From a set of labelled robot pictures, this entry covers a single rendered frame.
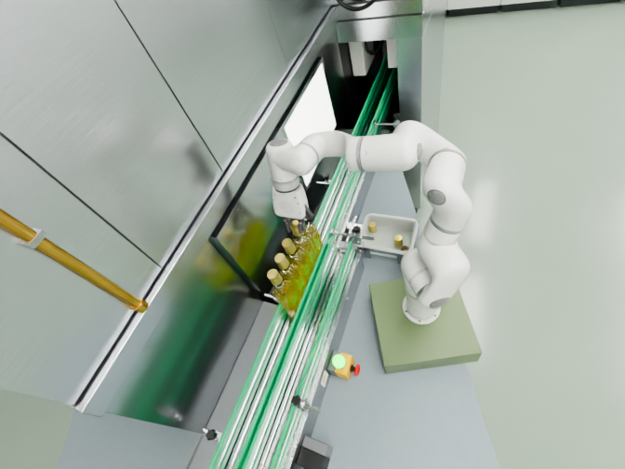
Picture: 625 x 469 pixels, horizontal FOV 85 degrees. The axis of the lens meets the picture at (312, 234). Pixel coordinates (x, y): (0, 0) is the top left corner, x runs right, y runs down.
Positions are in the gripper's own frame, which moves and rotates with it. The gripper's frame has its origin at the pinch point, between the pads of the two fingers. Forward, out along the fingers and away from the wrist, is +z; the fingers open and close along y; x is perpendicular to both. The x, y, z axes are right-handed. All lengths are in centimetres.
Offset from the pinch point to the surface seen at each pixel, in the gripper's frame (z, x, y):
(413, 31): -36, 91, 17
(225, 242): -5.3, -18.0, -13.2
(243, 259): 5.4, -13.7, -13.2
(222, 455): 43, -57, -4
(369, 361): 48, -11, 26
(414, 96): -7, 100, 18
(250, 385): 36, -38, -4
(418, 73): -18, 97, 19
